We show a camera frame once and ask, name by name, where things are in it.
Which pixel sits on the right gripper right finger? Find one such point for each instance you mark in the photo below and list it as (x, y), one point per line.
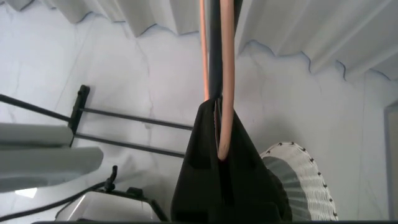
(248, 186)

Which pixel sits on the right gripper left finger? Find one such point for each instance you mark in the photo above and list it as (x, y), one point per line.
(196, 186)

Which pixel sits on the pink clothes hanger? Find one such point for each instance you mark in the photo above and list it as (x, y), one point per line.
(228, 62)

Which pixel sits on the white laundry basket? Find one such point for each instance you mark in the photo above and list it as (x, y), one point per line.
(311, 174)

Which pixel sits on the black clothes rack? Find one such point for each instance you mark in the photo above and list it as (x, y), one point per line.
(133, 118)

